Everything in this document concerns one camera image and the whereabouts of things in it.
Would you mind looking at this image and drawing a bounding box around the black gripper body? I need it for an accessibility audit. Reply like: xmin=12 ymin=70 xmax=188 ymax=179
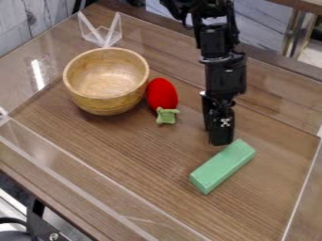
xmin=200 ymin=52 xmax=247 ymax=113

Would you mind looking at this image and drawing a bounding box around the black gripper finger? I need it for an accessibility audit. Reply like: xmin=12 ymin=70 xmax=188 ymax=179
xmin=208 ymin=108 xmax=235 ymax=146
xmin=200 ymin=93 xmax=211 ymax=131

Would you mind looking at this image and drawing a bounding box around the green block stick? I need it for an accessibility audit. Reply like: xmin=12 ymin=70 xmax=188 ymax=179
xmin=188 ymin=139 xmax=257 ymax=195

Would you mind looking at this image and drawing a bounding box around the brown wooden bowl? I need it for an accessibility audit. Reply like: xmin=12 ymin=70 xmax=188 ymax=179
xmin=61 ymin=47 xmax=150 ymax=116

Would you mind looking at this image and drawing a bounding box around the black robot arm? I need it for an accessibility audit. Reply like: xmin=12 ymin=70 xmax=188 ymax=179
xmin=160 ymin=0 xmax=247 ymax=146

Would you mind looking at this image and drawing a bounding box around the red plush strawberry toy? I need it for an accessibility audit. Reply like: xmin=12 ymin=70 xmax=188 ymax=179
xmin=146 ymin=77 xmax=180 ymax=124

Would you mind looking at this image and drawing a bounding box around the metal table leg background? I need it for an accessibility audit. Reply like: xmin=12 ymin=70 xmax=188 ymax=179
xmin=282 ymin=9 xmax=318 ymax=59

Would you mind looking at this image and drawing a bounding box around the clear acrylic corner bracket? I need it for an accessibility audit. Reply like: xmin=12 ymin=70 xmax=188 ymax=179
xmin=76 ymin=12 xmax=122 ymax=48

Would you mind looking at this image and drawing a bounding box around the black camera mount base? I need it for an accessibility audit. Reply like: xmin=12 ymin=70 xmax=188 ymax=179
xmin=0 ymin=197 xmax=74 ymax=241

